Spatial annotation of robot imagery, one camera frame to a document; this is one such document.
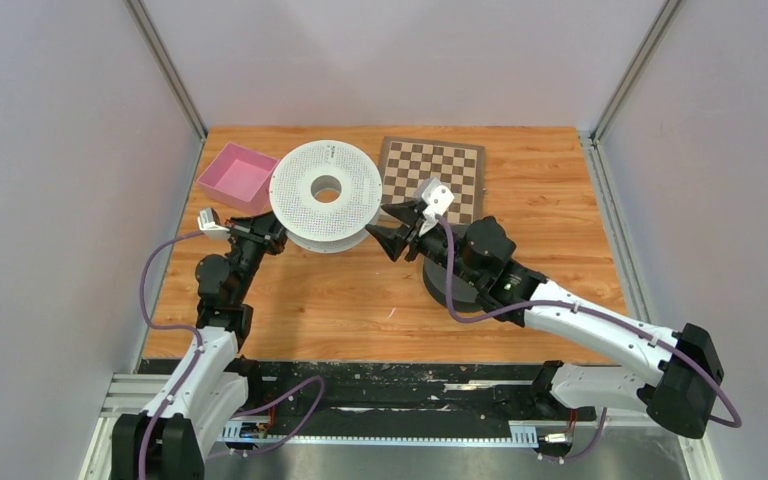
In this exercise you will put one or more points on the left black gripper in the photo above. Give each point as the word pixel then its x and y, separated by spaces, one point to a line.
pixel 262 230

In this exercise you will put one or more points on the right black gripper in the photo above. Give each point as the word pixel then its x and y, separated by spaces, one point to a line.
pixel 394 240

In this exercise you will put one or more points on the white cable spool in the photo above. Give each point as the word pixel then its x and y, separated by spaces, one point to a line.
pixel 325 193

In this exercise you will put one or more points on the black cable spool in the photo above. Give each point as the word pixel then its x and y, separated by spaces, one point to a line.
pixel 464 296

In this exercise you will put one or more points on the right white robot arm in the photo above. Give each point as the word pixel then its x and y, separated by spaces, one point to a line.
pixel 673 376

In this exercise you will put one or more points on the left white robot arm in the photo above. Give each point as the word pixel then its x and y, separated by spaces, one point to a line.
pixel 173 434

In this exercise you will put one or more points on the pink plastic box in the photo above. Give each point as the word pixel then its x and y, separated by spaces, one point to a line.
pixel 239 177

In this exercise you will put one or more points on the wooden chessboard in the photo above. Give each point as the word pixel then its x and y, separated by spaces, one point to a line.
pixel 404 163

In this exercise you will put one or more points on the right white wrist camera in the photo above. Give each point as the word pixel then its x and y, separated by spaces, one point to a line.
pixel 436 199

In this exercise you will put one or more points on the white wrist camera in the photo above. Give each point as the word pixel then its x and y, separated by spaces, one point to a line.
pixel 210 225
pixel 436 199

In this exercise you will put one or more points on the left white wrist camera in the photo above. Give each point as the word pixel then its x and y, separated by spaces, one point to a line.
pixel 210 225

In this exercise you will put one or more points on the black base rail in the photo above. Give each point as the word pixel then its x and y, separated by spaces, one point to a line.
pixel 375 401

